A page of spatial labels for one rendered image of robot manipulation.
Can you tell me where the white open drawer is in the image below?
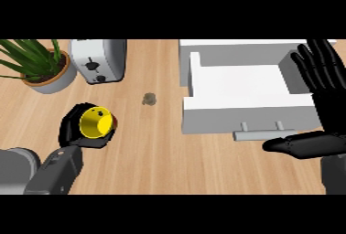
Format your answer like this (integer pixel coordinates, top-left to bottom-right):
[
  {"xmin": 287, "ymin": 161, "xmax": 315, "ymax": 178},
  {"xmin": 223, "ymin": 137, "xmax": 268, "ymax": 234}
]
[{"xmin": 180, "ymin": 51, "xmax": 322, "ymax": 135}]

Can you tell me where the small grey-brown lump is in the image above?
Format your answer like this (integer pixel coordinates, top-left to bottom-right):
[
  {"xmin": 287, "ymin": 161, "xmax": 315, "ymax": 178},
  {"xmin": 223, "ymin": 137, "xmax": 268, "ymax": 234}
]
[{"xmin": 141, "ymin": 92, "xmax": 158, "ymax": 107}]

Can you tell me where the grey drawer handle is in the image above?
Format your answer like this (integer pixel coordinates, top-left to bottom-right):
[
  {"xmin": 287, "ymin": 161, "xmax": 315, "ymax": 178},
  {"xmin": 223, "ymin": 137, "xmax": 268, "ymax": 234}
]
[{"xmin": 231, "ymin": 121, "xmax": 299, "ymax": 142}]

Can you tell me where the white cabinet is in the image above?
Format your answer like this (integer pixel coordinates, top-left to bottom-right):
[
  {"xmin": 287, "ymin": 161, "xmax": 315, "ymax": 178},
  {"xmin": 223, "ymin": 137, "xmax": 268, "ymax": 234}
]
[{"xmin": 179, "ymin": 38, "xmax": 339, "ymax": 88}]

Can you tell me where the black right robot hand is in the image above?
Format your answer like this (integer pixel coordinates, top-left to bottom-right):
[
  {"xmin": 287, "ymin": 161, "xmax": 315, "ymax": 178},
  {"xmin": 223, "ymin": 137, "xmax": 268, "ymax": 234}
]
[{"xmin": 260, "ymin": 38, "xmax": 346, "ymax": 160}]

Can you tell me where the green potted plant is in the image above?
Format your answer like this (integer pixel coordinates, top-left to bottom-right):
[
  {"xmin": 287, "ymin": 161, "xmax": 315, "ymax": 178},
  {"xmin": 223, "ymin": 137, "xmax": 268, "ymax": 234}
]
[{"xmin": 0, "ymin": 38, "xmax": 78, "ymax": 95}]

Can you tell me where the yellow cup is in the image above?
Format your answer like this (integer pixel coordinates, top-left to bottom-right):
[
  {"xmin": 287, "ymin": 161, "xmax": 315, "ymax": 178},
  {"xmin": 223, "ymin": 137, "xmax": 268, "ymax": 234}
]
[{"xmin": 78, "ymin": 106, "xmax": 118, "ymax": 140}]

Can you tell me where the silver toaster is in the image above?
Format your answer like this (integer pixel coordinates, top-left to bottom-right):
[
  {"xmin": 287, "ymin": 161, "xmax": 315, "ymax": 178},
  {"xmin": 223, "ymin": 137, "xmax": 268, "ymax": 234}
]
[{"xmin": 68, "ymin": 38, "xmax": 129, "ymax": 86}]

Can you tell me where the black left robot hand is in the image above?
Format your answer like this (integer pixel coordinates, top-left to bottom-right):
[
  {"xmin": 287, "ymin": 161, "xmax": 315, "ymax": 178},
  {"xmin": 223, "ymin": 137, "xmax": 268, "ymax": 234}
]
[{"xmin": 56, "ymin": 102, "xmax": 118, "ymax": 150}]

